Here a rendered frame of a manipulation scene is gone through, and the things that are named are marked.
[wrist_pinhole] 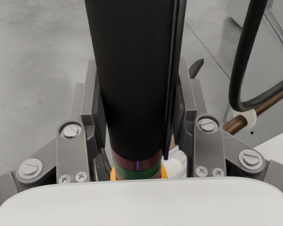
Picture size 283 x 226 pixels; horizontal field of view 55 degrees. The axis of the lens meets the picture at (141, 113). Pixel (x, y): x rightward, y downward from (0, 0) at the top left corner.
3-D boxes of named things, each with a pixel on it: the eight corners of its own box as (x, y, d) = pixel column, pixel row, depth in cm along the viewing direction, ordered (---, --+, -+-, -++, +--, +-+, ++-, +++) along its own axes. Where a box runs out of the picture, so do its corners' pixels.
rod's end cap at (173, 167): (170, 164, 26) (172, 153, 25) (185, 179, 25) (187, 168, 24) (154, 176, 25) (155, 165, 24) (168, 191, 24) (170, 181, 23)
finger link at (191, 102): (182, 200, 12) (167, 95, 17) (251, 197, 13) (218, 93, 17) (191, 165, 10) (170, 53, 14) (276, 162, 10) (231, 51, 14)
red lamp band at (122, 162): (142, 120, 19) (141, 108, 18) (173, 152, 18) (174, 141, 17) (101, 144, 18) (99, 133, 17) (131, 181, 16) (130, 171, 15)
